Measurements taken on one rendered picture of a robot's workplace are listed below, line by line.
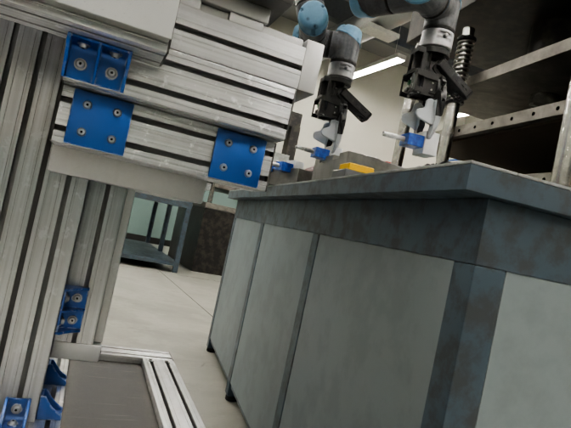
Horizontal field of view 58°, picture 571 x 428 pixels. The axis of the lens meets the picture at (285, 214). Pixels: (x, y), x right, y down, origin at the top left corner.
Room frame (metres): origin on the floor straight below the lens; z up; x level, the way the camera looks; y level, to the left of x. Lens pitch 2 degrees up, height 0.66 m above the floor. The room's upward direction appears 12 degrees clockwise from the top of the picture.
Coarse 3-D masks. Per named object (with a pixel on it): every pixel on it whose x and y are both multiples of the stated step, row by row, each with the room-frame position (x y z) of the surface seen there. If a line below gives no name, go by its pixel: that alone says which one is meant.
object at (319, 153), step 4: (296, 148) 1.42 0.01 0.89; (300, 148) 1.42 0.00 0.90; (304, 148) 1.43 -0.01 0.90; (316, 148) 1.42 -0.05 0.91; (320, 148) 1.42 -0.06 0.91; (328, 148) 1.44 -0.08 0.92; (340, 148) 1.43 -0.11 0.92; (308, 152) 1.43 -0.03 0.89; (312, 152) 1.43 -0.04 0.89; (316, 152) 1.42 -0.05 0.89; (320, 152) 1.42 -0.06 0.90; (324, 152) 1.42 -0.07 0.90; (328, 152) 1.43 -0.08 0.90; (336, 152) 1.43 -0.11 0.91; (340, 152) 1.43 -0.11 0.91; (312, 156) 1.44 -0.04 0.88; (316, 156) 1.42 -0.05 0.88; (320, 156) 1.42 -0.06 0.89; (324, 156) 1.42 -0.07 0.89; (324, 160) 1.45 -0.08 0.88
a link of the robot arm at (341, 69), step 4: (332, 64) 1.42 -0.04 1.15; (336, 64) 1.41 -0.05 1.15; (340, 64) 1.41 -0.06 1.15; (344, 64) 1.41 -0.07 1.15; (348, 64) 1.41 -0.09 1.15; (332, 68) 1.42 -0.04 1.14; (336, 68) 1.41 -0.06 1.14; (340, 68) 1.41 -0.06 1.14; (344, 68) 1.41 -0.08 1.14; (348, 68) 1.41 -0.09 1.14; (352, 68) 1.42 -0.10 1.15; (328, 72) 1.43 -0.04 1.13; (332, 72) 1.42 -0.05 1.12; (336, 72) 1.41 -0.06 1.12; (340, 72) 1.41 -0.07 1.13; (344, 72) 1.41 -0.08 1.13; (348, 72) 1.41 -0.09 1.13; (352, 72) 1.42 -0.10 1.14; (340, 76) 1.41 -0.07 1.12; (344, 76) 1.41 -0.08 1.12; (348, 76) 1.42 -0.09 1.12; (352, 76) 1.43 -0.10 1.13; (352, 80) 1.43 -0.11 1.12
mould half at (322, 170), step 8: (344, 152) 1.29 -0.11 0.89; (352, 152) 1.26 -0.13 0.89; (328, 160) 1.39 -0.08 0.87; (336, 160) 1.33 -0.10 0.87; (344, 160) 1.27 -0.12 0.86; (352, 160) 1.26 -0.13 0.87; (360, 160) 1.27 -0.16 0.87; (368, 160) 1.27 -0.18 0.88; (376, 160) 1.28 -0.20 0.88; (320, 168) 1.45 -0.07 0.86; (328, 168) 1.38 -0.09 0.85; (336, 168) 1.32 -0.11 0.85; (376, 168) 1.28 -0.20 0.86; (384, 168) 1.29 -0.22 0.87; (392, 168) 1.29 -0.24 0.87; (400, 168) 1.30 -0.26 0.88; (312, 176) 1.51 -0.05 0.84; (320, 176) 1.43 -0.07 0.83; (328, 176) 1.37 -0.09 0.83
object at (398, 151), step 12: (408, 108) 2.69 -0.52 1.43; (564, 108) 1.61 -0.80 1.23; (564, 120) 1.59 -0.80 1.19; (564, 132) 1.58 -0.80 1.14; (396, 144) 2.70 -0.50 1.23; (564, 144) 1.58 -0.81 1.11; (396, 156) 2.69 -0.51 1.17; (564, 156) 1.57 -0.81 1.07; (552, 168) 1.61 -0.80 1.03; (564, 168) 1.57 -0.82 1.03; (552, 180) 1.59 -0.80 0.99; (564, 180) 1.57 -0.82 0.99
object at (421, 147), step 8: (384, 136) 1.17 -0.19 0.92; (392, 136) 1.17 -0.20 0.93; (400, 136) 1.18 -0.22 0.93; (408, 136) 1.17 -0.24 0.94; (416, 136) 1.17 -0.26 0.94; (424, 136) 1.18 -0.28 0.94; (432, 136) 1.18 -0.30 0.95; (400, 144) 1.20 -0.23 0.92; (408, 144) 1.18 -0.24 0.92; (416, 144) 1.17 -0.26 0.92; (424, 144) 1.17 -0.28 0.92; (432, 144) 1.18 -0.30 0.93; (416, 152) 1.20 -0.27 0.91; (424, 152) 1.17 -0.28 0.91; (432, 152) 1.18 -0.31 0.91
